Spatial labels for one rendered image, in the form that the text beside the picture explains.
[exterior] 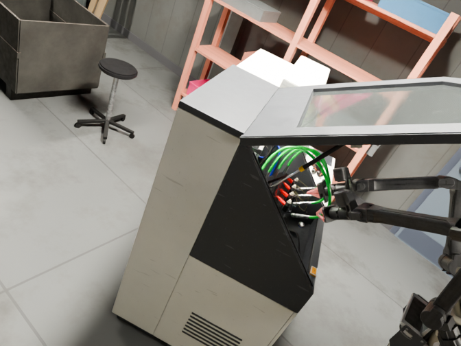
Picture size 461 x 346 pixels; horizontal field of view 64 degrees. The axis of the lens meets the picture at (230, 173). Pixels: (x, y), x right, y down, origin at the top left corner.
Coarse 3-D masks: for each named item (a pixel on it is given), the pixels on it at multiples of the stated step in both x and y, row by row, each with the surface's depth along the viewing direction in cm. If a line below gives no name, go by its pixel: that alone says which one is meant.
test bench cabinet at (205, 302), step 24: (192, 264) 179; (192, 288) 187; (216, 288) 181; (240, 288) 176; (168, 312) 201; (192, 312) 195; (216, 312) 189; (240, 312) 184; (264, 312) 179; (288, 312) 174; (168, 336) 211; (192, 336) 204; (216, 336) 198; (240, 336) 192; (264, 336) 187
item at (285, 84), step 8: (304, 56) 254; (296, 64) 230; (304, 64) 237; (312, 64) 245; (288, 72) 210; (296, 72) 214; (304, 72) 221; (312, 72) 228; (320, 72) 235; (328, 72) 243; (288, 80) 196; (296, 80) 201; (304, 80) 207; (312, 80) 213; (320, 80) 219; (304, 152) 211
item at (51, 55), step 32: (0, 0) 384; (32, 0) 407; (64, 0) 405; (0, 32) 332; (32, 32) 320; (64, 32) 341; (96, 32) 365; (0, 64) 347; (32, 64) 337; (64, 64) 361; (96, 64) 388; (32, 96) 370
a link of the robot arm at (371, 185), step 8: (424, 176) 168; (432, 176) 167; (368, 184) 168; (376, 184) 168; (384, 184) 168; (392, 184) 168; (400, 184) 168; (408, 184) 167; (416, 184) 167; (424, 184) 167; (432, 184) 166; (440, 184) 163; (448, 184) 163
